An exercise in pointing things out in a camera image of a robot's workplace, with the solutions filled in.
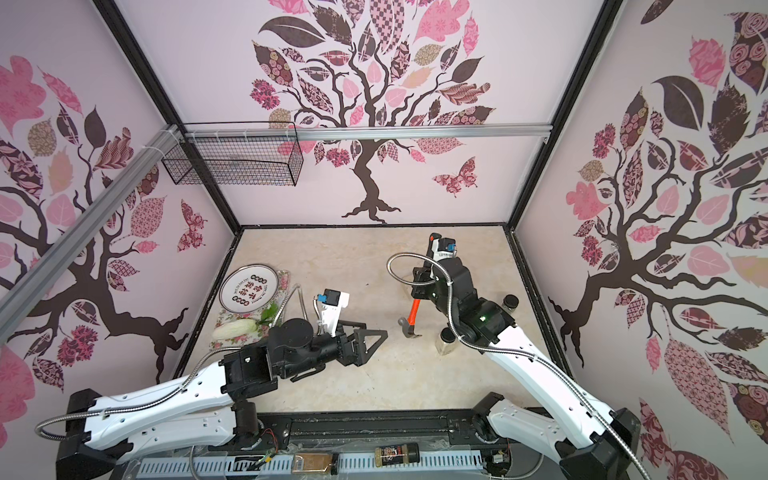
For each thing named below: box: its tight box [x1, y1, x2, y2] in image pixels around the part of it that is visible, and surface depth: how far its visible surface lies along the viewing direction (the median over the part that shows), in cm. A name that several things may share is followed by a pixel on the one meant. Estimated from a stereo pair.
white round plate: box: [218, 264, 279, 314], surface depth 102 cm
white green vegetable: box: [211, 319, 261, 340], surface depth 91 cm
